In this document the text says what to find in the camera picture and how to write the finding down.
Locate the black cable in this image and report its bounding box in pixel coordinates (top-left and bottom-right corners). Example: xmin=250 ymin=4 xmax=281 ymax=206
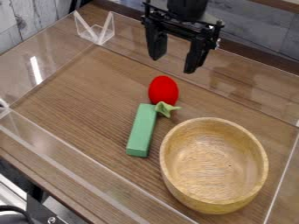
xmin=0 ymin=205 xmax=35 ymax=224

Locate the clear acrylic tray enclosure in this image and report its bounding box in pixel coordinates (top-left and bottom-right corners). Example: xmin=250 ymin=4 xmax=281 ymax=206
xmin=0 ymin=15 xmax=299 ymax=224

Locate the green rectangular block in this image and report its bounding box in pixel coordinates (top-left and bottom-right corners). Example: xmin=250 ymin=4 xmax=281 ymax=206
xmin=126 ymin=103 xmax=157 ymax=158

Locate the red plush fruit green leaf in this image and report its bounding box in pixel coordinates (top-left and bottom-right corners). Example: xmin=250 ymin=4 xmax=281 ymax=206
xmin=149 ymin=75 xmax=181 ymax=118

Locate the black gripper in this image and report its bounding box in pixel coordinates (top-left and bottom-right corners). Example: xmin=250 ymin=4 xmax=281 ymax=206
xmin=143 ymin=2 xmax=226 ymax=74

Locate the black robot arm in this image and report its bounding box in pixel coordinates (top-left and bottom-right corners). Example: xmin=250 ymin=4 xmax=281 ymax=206
xmin=142 ymin=0 xmax=226 ymax=74

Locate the black table leg bracket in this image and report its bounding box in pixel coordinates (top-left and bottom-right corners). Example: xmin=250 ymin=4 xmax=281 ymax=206
xmin=26 ymin=185 xmax=67 ymax=224

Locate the wooden bowl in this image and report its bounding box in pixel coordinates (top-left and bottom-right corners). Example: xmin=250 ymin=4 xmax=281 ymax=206
xmin=159 ymin=117 xmax=270 ymax=214

